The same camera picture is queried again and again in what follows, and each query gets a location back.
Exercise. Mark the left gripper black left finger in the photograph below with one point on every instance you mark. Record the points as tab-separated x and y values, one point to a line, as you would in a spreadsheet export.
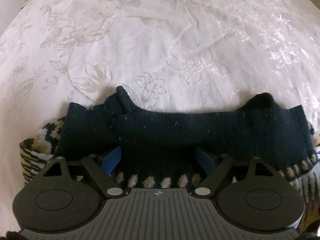
100	170

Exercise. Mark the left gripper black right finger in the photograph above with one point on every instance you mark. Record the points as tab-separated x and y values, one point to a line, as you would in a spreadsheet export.
216	173

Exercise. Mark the white floral bedspread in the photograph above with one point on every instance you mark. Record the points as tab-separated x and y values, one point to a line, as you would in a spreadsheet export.
170	55

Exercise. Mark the patterned knit sweater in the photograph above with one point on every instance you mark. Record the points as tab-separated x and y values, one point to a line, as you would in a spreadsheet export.
281	137

